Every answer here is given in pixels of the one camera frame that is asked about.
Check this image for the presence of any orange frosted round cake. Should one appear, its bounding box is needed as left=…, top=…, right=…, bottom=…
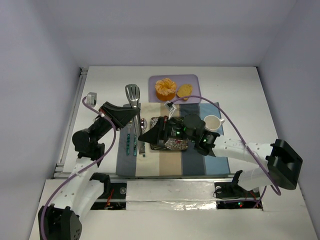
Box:
left=154, top=78, right=177, bottom=102

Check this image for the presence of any white mug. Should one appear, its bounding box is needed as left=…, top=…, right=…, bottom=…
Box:
left=203, top=115, right=225, bottom=132

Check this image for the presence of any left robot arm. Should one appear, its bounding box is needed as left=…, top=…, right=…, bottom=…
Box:
left=38, top=102, right=140, bottom=240

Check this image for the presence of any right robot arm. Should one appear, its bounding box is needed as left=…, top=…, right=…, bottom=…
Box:
left=138, top=114, right=303, bottom=191

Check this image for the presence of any yellow bread slice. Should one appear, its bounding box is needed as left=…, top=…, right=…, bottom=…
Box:
left=176, top=84, right=193, bottom=101

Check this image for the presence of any black floral square plate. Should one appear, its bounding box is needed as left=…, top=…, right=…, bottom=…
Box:
left=150, top=116, right=188, bottom=151

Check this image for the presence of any striped cloth placemat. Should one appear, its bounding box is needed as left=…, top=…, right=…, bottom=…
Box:
left=115, top=102, right=230, bottom=177

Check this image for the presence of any lilac plastic tray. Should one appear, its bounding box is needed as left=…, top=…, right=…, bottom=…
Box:
left=148, top=74, right=202, bottom=103

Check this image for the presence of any fork with teal handle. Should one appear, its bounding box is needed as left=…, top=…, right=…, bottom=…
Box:
left=126, top=120, right=133, bottom=156

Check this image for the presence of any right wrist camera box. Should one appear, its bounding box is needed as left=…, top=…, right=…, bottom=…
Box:
left=164, top=101, right=177, bottom=120

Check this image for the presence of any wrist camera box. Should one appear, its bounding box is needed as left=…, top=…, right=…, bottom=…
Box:
left=164, top=101, right=177, bottom=120
left=86, top=92, right=97, bottom=108

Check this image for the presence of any spoon with teal handle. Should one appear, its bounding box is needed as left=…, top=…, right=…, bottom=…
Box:
left=140, top=118, right=148, bottom=158

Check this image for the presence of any knife with teal handle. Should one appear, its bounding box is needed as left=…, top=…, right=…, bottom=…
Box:
left=133, top=133, right=138, bottom=157

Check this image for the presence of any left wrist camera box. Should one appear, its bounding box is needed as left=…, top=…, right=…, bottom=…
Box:
left=86, top=92, right=97, bottom=108

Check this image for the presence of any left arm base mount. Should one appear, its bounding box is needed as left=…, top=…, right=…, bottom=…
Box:
left=91, top=182, right=127, bottom=210

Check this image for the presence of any aluminium rail frame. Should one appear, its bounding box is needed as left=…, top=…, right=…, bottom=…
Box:
left=51, top=67, right=89, bottom=179

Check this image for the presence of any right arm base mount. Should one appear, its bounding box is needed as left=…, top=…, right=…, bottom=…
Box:
left=212, top=182, right=263, bottom=210

